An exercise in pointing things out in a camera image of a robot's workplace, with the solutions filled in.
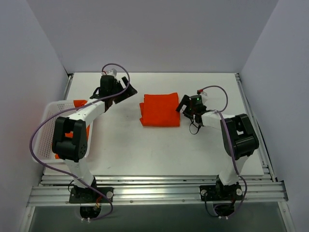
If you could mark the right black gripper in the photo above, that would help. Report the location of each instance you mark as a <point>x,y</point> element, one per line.
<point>185,104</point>

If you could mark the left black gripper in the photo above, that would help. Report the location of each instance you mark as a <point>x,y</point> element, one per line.
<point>122,90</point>

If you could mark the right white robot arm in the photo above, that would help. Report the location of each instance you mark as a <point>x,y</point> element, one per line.
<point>239,137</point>

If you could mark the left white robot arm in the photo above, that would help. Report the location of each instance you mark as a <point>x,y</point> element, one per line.
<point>70,139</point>

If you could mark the white plastic basket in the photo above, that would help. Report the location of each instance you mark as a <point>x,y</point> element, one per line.
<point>43,144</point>

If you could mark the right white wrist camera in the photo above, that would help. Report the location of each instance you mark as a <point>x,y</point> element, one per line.
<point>202,95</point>

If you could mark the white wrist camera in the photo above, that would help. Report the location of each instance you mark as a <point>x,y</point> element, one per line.
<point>111,72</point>
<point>202,95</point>

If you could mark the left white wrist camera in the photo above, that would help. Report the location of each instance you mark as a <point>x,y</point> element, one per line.
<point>111,72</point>

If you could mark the left aluminium side rail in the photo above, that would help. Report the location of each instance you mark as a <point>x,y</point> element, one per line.
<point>68,84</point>

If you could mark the aluminium side rail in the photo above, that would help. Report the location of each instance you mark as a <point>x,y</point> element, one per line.
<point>68,84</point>
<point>262,150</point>

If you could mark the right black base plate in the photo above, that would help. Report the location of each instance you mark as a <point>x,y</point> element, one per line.
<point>225,193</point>

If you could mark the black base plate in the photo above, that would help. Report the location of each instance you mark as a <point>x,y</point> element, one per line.
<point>86,195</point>
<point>225,193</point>

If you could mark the right aluminium side rail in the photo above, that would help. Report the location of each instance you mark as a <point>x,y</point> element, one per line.
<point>262,150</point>

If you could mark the aluminium front rail frame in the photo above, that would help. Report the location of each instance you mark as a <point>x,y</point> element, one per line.
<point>148,190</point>

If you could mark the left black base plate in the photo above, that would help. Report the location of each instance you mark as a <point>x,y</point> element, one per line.
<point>86,195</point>

